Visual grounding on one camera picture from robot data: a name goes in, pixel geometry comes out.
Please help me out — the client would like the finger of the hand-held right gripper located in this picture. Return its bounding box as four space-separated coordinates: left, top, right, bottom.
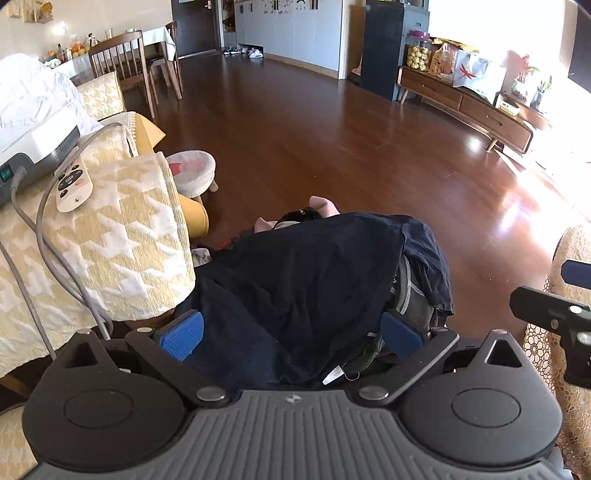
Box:
509 285 591 385
561 259 591 289

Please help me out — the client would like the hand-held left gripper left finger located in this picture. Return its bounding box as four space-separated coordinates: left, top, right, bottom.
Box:
64 309 232 404

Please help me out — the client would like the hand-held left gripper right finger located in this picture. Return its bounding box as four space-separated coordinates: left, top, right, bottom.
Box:
357 308 525 404

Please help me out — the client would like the dark navy T-shirt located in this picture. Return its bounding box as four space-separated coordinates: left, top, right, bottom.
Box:
175 211 455 391

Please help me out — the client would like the grey garment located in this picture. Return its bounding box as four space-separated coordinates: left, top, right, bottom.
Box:
389 255 440 334

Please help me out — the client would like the yellow floral lace cloth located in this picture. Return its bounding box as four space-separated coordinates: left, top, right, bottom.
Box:
523 225 591 480

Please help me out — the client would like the yellow houndstooth blanket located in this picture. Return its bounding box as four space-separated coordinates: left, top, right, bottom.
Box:
0 121 198 378

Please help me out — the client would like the yellow sofa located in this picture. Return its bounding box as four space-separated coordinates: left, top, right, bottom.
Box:
133 113 211 241

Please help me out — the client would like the pink plush toy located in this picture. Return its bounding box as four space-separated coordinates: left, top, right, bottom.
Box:
252 195 343 234

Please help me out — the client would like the white round stool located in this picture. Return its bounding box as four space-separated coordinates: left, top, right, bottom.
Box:
165 150 221 205

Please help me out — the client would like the white remote control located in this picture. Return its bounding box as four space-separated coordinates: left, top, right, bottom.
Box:
54 154 96 213

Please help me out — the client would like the wooden TV cabinet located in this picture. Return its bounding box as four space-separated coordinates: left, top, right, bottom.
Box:
397 66 553 156

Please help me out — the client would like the potted flowering plant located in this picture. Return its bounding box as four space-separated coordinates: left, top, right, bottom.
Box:
509 52 553 110

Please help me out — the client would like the white gift bag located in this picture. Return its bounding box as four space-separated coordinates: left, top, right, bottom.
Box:
452 50 493 91

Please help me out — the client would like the white and grey appliance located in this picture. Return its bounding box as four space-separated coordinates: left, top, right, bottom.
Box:
0 124 85 209

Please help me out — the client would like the yellow houndstooth cushion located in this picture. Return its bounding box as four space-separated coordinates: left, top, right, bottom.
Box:
75 71 128 121

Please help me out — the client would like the wooden dining chair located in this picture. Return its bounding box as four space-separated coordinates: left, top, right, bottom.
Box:
87 30 158 119
147 20 184 100

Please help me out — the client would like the jar with purple lid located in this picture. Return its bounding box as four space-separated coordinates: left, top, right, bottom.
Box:
405 30 435 73

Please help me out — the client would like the white quilt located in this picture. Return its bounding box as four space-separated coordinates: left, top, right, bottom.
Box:
0 52 105 155

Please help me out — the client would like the dark blue cabinet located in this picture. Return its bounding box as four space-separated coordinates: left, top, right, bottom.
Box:
359 2 433 103

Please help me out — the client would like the row of shoes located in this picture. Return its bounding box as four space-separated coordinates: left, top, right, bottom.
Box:
223 44 265 60

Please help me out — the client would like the dining table with white tablecloth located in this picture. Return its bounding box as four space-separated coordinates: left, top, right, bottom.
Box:
45 25 179 80

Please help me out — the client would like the dark door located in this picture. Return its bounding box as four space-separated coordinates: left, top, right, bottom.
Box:
170 0 221 59

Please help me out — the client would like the white wardrobe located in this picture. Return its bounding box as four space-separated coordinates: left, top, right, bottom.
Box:
232 0 366 80

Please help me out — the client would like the grey cable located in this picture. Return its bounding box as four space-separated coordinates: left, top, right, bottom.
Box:
0 124 115 361

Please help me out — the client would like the black wall TV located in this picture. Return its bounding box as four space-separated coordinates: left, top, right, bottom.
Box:
566 8 591 87

